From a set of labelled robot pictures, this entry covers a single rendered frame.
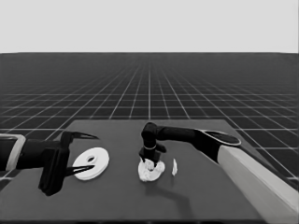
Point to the small white T-shaped piece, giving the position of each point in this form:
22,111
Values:
174,167

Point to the large thick white disc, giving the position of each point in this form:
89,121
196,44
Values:
101,161

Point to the white round carrier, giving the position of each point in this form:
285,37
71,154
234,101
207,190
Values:
140,169

